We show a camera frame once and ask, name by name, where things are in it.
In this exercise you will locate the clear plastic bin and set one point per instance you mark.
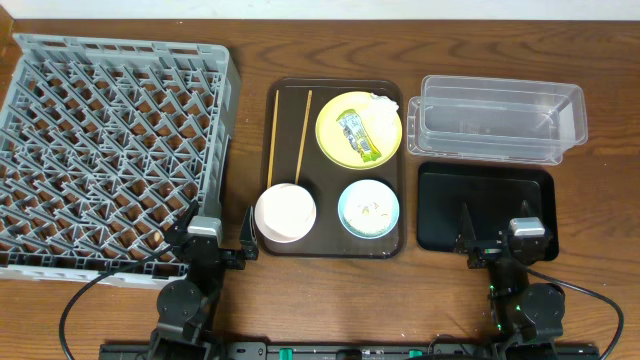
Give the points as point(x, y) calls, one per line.
point(496, 119)

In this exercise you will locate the grey plastic dish rack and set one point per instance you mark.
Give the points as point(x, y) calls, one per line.
point(104, 143)

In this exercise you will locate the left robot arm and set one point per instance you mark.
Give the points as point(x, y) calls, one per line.
point(187, 307)

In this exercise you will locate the yellow round plate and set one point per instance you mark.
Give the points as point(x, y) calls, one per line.
point(333, 143)

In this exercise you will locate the wooden chopstick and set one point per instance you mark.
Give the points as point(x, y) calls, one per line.
point(303, 136)
point(273, 140)

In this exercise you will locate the green snack wrapper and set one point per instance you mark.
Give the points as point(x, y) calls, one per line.
point(357, 136)

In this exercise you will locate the dark brown serving tray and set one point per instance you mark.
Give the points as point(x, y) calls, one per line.
point(322, 178)

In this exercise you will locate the light blue bowl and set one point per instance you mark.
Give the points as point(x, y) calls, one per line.
point(363, 192)

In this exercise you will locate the black rectangular tray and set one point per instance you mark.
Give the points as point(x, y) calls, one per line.
point(492, 195)

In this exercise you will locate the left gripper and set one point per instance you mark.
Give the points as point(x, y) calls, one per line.
point(215, 252)

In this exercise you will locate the pile of rice scraps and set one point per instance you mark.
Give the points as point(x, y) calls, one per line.
point(369, 217)

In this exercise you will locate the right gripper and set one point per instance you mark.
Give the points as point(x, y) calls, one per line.
point(491, 251)

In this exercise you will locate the white tissue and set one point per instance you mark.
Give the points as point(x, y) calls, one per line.
point(379, 117)

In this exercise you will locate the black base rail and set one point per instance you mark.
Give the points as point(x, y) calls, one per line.
point(262, 351)

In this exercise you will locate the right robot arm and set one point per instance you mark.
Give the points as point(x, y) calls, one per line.
point(526, 314)

